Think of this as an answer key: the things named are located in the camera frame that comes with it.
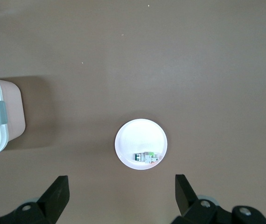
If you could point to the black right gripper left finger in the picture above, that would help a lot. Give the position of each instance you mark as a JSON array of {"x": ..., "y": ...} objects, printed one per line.
[{"x": 53, "y": 198}]

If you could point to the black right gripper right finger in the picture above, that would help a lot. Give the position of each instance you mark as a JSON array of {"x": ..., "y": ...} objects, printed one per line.
[{"x": 186, "y": 200}]

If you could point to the white round plate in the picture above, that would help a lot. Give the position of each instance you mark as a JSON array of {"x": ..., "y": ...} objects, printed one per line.
[{"x": 137, "y": 137}]

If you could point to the green push button switch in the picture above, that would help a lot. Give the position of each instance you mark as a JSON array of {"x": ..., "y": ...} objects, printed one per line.
[{"x": 147, "y": 158}]

